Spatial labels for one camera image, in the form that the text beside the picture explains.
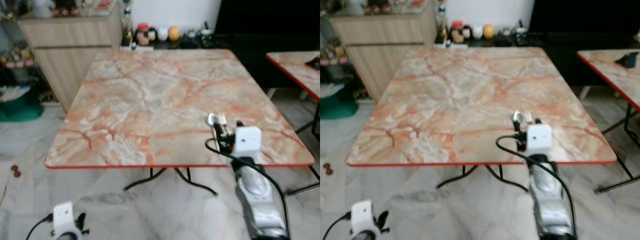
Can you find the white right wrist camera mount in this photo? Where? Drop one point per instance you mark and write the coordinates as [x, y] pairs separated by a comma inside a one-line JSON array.
[[539, 139], [248, 141]]

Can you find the steel fork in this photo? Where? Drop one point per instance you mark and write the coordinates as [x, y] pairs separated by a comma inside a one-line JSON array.
[[223, 121], [528, 118]]

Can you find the white-rimmed dark cup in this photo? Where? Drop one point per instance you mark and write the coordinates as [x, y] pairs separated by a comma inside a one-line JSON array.
[[207, 34], [520, 32]]

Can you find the black low cabinet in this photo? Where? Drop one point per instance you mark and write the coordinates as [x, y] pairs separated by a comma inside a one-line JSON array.
[[575, 25], [265, 30]]

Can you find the light wooden cabinet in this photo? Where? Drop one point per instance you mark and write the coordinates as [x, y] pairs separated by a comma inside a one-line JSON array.
[[70, 55], [385, 50]]

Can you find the small red-brown floor object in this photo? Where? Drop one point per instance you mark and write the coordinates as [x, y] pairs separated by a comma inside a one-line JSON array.
[[16, 171], [327, 169]]

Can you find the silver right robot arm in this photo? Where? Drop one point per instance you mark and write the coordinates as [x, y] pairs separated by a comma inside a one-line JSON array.
[[257, 200], [550, 200]]

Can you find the small black object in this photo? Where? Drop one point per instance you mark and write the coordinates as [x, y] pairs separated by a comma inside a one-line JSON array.
[[627, 59], [314, 62]]

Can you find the tall gold trophy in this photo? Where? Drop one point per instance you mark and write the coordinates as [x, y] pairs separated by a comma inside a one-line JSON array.
[[442, 25], [127, 27]]

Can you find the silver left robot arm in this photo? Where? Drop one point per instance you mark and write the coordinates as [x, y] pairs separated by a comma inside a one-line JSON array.
[[364, 236], [65, 237]]

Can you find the steel spoon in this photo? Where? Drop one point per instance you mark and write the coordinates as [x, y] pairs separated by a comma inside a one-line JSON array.
[[517, 116], [212, 119]]

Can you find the green bag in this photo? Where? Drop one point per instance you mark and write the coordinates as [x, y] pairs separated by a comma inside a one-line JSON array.
[[19, 109], [337, 106]]

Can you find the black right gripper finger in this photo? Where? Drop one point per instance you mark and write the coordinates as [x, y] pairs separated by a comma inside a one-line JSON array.
[[521, 129], [538, 122], [219, 131], [239, 124]]

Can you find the marble-pattern red-edged table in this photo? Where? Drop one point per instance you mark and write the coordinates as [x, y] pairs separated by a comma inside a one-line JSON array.
[[150, 100], [465, 100], [297, 67], [612, 75]]

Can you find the orange egg ornament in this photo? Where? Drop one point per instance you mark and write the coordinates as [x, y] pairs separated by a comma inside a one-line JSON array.
[[488, 31], [173, 33]]

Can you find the red-capped brown figurine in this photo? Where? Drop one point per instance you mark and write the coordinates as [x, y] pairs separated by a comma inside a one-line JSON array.
[[143, 34], [457, 32]]

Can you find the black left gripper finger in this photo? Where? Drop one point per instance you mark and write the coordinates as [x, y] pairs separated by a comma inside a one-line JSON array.
[[383, 216], [82, 218]]

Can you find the white egg ornament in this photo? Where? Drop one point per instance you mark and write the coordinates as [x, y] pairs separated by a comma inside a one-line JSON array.
[[477, 32], [163, 33]]

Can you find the cluttered dark shelf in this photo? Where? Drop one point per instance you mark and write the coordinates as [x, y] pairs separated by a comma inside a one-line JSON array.
[[332, 55], [15, 55]]

